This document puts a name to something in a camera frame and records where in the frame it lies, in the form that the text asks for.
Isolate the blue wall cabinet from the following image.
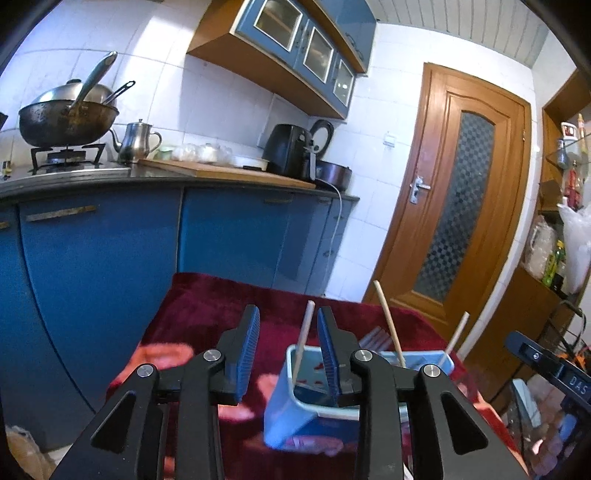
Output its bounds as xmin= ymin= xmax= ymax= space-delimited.
xmin=186 ymin=0 xmax=377 ymax=120

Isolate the black wire cart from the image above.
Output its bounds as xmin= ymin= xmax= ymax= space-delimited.
xmin=547 ymin=300 xmax=591 ymax=361

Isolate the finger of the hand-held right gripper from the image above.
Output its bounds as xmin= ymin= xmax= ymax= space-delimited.
xmin=505 ymin=331 xmax=564 ymax=381

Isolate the wooden shelf unit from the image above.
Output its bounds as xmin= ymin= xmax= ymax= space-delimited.
xmin=462 ymin=69 xmax=591 ymax=398

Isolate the wooden cutting board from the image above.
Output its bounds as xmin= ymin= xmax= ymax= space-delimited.
xmin=137 ymin=158 xmax=317 ymax=190

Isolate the steel door handle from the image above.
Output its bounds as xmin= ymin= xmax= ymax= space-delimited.
xmin=410 ymin=175 xmax=431 ymax=205

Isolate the blue base cabinet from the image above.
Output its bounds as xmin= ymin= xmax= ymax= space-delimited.
xmin=0 ymin=185 xmax=358 ymax=453

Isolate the white plastic bag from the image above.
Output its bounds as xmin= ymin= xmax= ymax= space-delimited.
xmin=557 ymin=198 xmax=591 ymax=296

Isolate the wooden door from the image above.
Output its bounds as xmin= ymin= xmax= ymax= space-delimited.
xmin=362 ymin=62 xmax=532 ymax=361

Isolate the black air fryer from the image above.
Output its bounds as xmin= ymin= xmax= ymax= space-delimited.
xmin=263 ymin=124 xmax=311 ymax=178

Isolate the steel ladle handle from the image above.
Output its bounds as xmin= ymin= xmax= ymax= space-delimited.
xmin=69 ymin=52 xmax=118 ymax=114

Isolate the white power cable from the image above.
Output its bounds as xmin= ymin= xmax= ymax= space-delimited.
xmin=323 ymin=180 xmax=343 ymax=296

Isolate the steel kettle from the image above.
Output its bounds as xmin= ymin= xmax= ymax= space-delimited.
xmin=110 ymin=119 xmax=163 ymax=167

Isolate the light blue utensil holder box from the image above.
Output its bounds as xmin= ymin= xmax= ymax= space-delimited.
xmin=263 ymin=344 xmax=455 ymax=455

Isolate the steel fork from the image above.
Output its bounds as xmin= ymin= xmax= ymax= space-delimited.
xmin=359 ymin=325 xmax=394 ymax=355

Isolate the printed fleece blanket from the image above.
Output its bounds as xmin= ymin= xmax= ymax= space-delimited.
xmin=106 ymin=272 xmax=522 ymax=480

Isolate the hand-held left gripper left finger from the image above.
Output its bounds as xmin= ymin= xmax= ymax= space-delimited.
xmin=48 ymin=305 xmax=262 ymax=480

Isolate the green bottle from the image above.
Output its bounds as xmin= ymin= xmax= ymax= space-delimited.
xmin=542 ymin=240 xmax=566 ymax=287

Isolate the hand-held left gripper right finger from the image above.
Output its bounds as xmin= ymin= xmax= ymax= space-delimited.
xmin=316 ymin=307 xmax=529 ymax=480

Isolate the rice cooker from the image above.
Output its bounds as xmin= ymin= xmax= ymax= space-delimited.
xmin=308 ymin=119 xmax=352 ymax=190

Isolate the large black wok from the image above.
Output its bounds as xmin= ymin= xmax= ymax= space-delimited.
xmin=18 ymin=78 xmax=120 ymax=147

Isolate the thin steel spatula handle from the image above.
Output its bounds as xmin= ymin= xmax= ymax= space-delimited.
xmin=102 ymin=80 xmax=136 ymax=104

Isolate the gas stove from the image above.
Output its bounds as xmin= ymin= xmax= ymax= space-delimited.
xmin=28 ymin=143 xmax=108 ymax=175

